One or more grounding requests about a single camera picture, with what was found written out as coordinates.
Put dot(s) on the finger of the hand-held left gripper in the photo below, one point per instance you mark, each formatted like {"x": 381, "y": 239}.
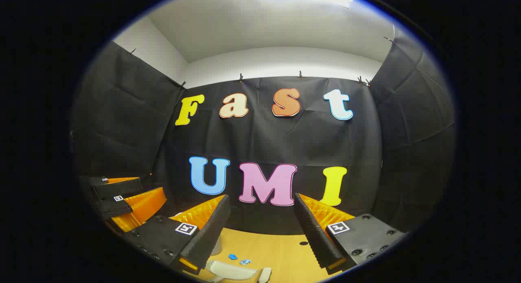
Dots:
{"x": 118, "y": 188}
{"x": 116, "y": 207}

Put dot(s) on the row of black cloth clips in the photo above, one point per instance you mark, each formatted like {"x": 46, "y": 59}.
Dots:
{"x": 241, "y": 77}

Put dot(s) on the white dustpan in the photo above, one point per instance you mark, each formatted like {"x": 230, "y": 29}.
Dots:
{"x": 232, "y": 270}

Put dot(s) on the small white broom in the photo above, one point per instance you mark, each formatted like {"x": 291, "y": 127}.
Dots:
{"x": 265, "y": 275}

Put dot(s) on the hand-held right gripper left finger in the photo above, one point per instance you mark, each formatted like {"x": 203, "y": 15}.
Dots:
{"x": 209, "y": 238}

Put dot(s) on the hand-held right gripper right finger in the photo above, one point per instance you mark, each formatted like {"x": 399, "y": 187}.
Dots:
{"x": 315, "y": 234}

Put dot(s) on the wooden desktop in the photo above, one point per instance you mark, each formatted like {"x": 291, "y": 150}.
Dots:
{"x": 281, "y": 254}

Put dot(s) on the light blue paper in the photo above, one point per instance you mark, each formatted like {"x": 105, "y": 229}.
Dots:
{"x": 245, "y": 262}

